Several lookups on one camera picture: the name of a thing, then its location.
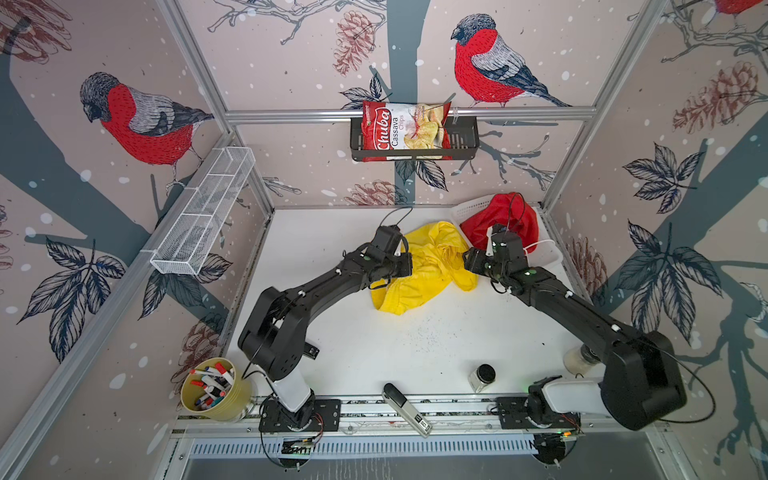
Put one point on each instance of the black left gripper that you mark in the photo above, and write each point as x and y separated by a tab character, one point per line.
406	264

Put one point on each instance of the yellow cup of markers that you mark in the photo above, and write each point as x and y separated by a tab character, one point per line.
217	390

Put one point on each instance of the red cassava chips bag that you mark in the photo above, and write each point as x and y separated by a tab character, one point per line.
399	126

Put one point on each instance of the black wire wall basket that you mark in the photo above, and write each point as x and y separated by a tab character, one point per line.
457	139

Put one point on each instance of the yellow shorts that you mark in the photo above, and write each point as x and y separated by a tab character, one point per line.
437	256

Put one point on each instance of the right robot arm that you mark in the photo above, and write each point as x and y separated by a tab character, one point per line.
641	383

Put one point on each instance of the black silver stapler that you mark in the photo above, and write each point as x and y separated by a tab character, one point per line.
405	409

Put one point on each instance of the white black-capped bottle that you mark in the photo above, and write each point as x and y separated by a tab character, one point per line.
580	360

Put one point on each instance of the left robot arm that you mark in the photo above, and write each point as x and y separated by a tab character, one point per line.
274	335

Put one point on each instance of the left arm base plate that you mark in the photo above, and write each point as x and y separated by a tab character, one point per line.
316	416

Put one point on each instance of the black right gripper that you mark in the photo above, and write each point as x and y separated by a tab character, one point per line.
473	259

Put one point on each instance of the red shorts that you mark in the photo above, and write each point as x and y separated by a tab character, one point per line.
509	210

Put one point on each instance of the white mesh wall shelf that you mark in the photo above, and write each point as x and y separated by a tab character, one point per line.
193	233

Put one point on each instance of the small black-lidded jar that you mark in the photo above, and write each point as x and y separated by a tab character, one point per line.
482	377

